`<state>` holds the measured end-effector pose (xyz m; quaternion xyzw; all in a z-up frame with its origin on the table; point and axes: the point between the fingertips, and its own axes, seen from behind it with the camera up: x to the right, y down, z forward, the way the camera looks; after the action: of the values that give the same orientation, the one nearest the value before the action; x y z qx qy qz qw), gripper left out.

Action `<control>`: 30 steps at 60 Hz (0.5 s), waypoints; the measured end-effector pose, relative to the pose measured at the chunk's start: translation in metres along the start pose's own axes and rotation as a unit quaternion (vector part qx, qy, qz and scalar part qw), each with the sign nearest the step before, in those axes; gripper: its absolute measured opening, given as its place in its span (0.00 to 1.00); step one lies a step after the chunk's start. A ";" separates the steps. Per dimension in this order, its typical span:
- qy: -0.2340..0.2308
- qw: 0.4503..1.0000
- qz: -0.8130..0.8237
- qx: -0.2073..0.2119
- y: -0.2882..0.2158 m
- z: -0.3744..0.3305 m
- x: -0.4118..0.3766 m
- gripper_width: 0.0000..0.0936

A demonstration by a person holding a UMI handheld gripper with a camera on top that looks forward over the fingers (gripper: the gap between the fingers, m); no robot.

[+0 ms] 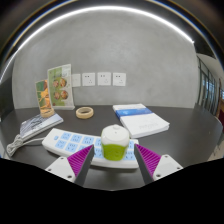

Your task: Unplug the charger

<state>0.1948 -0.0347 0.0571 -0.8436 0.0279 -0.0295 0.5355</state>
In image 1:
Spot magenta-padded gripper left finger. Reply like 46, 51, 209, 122
44, 143, 96, 188

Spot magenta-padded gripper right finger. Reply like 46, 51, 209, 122
133, 143, 184, 186

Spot green and white charger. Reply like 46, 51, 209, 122
100, 124, 131, 162

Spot white and blue book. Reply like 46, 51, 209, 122
112, 103, 171, 139

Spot grey booklet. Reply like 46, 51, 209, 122
19, 112, 64, 141

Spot beige tape roll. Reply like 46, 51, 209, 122
75, 106, 95, 120

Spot small card on wooden base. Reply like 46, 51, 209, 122
35, 79, 56, 119

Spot large acrylic brochure stand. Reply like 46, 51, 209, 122
47, 63, 76, 111

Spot black-framed glass partition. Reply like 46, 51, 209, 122
196, 55, 224, 118

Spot ceiling light strip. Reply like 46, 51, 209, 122
0, 5, 195, 84

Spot white power strip cable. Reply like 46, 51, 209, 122
5, 133, 46, 158

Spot white blank wall plate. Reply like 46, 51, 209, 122
71, 73, 82, 88

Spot white wall socket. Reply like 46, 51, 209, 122
81, 72, 96, 87
112, 72, 127, 87
97, 71, 112, 87

